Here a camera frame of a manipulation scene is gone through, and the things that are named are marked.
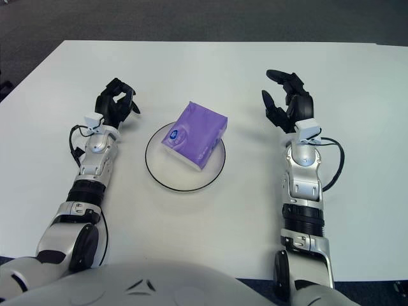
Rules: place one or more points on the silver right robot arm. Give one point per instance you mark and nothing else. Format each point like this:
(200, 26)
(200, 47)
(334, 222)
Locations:
(303, 178)

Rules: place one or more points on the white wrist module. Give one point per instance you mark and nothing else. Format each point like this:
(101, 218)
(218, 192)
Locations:
(92, 120)
(307, 129)

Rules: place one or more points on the white plate with black rim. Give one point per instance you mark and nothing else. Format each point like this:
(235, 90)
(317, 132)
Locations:
(178, 178)

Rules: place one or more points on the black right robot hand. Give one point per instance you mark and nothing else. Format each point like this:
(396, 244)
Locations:
(301, 105)

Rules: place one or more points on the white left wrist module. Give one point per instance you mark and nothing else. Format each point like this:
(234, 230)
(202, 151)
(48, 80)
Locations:
(92, 120)

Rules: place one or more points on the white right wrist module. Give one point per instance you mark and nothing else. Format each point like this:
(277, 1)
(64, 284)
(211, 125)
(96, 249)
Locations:
(307, 129)

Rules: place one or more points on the purple tissue paper pack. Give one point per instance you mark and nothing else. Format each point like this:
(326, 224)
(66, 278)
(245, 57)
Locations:
(191, 137)

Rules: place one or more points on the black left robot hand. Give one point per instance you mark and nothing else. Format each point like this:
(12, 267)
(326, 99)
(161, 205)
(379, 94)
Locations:
(110, 106)

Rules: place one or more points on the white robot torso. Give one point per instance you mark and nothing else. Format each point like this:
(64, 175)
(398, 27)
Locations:
(197, 287)

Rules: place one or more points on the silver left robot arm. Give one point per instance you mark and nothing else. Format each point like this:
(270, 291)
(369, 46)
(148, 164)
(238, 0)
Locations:
(95, 159)

